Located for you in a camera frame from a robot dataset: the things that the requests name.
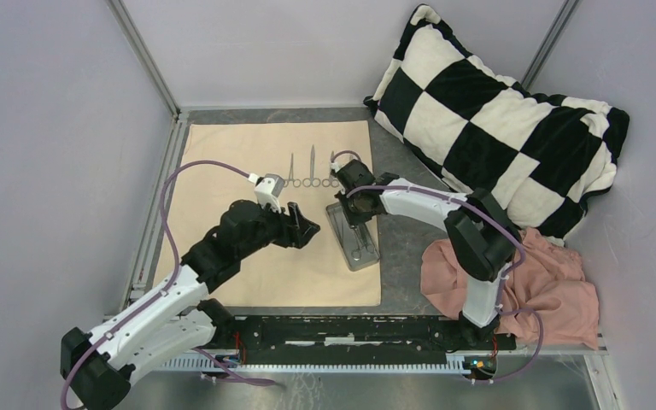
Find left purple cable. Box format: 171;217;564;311
59;160;278;410

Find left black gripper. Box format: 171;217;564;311
237;197;320;260

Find beige cloth wrap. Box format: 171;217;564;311
155;120;381;308

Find metal instrument tray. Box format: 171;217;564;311
325;202;380;272

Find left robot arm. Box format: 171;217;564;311
60;200;320;409

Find pink crumpled cloth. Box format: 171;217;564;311
420;228;600;350

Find steel forceps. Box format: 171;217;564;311
349;225;376;261
284;153;302;188

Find black white checkered pillow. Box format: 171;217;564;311
365;4;630;243

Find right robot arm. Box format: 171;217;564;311
330;159;524;349

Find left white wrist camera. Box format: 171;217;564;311
248;173;285;214

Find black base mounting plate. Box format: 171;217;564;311
207;315;517;366

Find steel scissors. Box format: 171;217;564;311
320;151;341;188
302;146;321;188

